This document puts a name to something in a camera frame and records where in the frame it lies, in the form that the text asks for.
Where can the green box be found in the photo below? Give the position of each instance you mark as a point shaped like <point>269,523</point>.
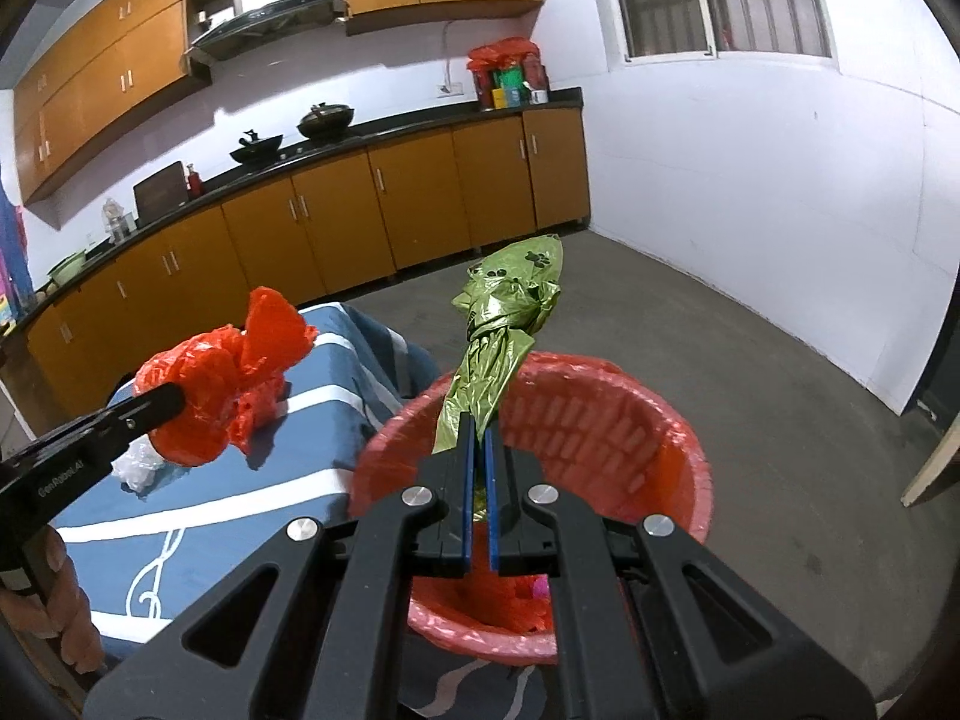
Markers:
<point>511,79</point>

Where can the person's left hand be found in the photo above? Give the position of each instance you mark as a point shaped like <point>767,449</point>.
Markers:
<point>67,592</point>

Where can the green basin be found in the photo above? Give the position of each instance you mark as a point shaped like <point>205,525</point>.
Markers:
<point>66,268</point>

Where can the pink and blue hanging cloth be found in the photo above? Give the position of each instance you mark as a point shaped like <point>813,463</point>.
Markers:
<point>19,247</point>

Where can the barred window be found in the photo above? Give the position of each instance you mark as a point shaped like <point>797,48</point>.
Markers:
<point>712,0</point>

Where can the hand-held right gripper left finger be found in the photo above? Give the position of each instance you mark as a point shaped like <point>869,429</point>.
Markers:
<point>468,495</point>

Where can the blue striped tablecloth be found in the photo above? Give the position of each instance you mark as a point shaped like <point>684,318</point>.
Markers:
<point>225,525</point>

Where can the white wall outlet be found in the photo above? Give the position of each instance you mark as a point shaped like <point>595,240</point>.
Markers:
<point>450,89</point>

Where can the black wok with lid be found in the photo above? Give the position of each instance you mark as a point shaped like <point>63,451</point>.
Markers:
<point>325,120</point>

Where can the row of wooden upper cabinets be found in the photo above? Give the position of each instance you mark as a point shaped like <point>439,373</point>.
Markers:
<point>112,67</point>

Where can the olive green plastic bag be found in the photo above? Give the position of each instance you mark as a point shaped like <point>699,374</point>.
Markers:
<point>517,285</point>

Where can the dark red bottle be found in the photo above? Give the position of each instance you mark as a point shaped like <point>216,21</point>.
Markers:
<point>481,88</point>

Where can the clear jar with bag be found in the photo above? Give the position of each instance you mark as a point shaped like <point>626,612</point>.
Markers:
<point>116,221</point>

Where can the unpainted wooden frame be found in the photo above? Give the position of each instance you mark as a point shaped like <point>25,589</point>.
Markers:
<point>934,465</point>

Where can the red plastic bag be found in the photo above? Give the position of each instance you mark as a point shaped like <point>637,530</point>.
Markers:
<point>517,610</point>
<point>202,390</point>

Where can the clear plastic bag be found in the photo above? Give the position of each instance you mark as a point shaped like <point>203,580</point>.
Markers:
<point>139,474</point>

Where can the red lattice waste basket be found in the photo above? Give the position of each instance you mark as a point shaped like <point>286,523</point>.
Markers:
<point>600,420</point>

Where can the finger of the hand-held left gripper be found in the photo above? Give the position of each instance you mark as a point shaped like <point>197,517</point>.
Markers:
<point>142,412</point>

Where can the red lined waste basket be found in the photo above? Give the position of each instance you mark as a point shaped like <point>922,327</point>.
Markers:
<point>675,465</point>

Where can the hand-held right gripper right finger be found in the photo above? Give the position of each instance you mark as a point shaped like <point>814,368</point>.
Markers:
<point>495,502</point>

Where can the steel range hood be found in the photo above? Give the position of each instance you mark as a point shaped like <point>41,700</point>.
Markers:
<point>262,11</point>

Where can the crumpled red plastic cover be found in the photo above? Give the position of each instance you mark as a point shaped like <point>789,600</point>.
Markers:
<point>502,52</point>

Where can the row of wooden base cabinets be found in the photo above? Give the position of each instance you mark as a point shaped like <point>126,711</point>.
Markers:
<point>420,195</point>

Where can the brown cutting board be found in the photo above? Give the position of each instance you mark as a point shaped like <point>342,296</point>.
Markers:
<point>160,191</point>

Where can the small red bottle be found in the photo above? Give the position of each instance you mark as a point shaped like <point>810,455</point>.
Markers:
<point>195,184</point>

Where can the black kitchen countertop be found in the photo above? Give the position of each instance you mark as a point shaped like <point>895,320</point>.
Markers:
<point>420,120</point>

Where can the black wok with ladle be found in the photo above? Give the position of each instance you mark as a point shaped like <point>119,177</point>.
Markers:
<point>255,150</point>

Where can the pink plastic bag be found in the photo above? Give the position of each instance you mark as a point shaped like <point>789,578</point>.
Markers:
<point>538,586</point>

